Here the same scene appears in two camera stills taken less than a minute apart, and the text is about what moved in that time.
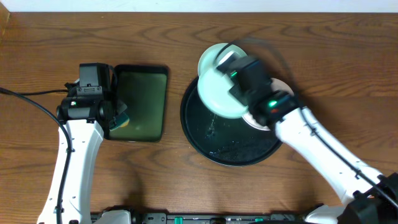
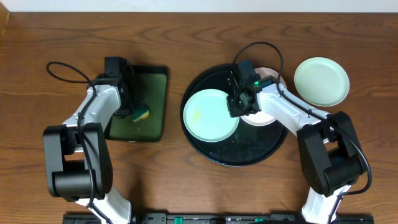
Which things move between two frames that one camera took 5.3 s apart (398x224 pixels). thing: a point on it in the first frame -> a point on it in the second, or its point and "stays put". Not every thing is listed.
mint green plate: (213, 89) -> (322, 81)
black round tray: (226, 141) stays put
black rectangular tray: (143, 90) stays put
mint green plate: (211, 56) -> (207, 116)
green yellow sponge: (120, 121) -> (140, 113)
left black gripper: (119, 107) -> (126, 104)
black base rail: (211, 218) stays put
